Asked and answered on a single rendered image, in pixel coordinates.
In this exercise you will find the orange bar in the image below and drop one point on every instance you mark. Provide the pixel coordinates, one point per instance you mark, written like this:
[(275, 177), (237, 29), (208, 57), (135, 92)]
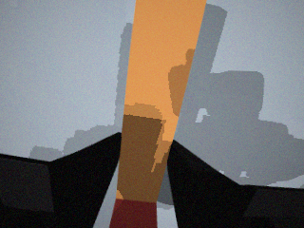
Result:
[(163, 42)]

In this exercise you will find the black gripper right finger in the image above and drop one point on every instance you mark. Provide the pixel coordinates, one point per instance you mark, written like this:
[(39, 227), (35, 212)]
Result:
[(204, 198)]

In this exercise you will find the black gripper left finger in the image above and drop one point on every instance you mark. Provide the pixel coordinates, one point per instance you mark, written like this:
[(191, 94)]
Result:
[(67, 192)]

